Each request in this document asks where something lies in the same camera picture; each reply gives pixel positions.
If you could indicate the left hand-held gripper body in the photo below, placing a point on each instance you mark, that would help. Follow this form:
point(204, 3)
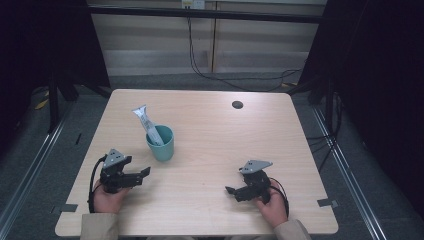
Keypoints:
point(113, 175)

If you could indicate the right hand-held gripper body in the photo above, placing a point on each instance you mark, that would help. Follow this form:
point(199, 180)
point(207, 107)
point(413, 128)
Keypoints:
point(256, 185)

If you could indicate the teal cup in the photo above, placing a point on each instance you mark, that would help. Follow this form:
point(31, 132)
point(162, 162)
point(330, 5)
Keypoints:
point(162, 150)

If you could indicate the white toothpaste tube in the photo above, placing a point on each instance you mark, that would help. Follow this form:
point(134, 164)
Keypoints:
point(146, 123)

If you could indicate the person's left hand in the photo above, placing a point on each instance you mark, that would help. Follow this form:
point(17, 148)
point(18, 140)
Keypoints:
point(108, 201)

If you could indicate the person's right hand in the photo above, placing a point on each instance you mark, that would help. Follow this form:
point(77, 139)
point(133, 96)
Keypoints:
point(275, 208)

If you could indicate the small black floor tape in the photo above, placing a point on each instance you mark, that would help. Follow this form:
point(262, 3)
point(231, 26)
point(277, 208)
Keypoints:
point(78, 139)

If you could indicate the grey tape piece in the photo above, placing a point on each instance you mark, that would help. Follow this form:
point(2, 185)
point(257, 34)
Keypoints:
point(66, 208)
point(326, 202)

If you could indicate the dark round table grommet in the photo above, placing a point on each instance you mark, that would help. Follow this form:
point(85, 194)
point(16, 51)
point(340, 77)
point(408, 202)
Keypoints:
point(237, 105)

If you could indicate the black metal stand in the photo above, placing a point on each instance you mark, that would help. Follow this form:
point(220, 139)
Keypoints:
point(53, 106)

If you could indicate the yellow floor scrap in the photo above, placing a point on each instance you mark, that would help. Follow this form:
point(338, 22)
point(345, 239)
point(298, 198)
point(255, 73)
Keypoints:
point(41, 104)

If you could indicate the dark curtain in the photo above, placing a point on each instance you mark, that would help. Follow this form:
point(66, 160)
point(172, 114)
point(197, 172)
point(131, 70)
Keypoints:
point(40, 43)
point(376, 83)

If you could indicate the black horizontal bar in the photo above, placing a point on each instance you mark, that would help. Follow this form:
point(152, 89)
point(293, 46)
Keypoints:
point(200, 14)

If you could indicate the metal floor rail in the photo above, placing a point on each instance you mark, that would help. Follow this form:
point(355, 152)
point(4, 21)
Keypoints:
point(350, 176)
point(30, 173)

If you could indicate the white wall socket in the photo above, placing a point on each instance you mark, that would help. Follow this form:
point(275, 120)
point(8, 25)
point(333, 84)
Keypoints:
point(193, 4)

